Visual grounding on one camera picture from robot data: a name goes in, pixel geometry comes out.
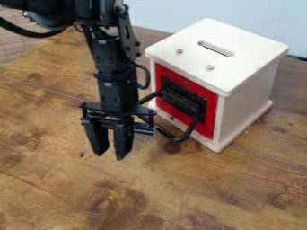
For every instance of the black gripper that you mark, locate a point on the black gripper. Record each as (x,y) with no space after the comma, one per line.
(125,123)

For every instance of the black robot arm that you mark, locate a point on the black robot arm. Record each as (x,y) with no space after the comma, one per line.
(102,21)

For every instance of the red drawer front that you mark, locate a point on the red drawer front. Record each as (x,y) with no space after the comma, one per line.
(184,98)

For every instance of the white wooden box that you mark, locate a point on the white wooden box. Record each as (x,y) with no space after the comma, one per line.
(227,65)

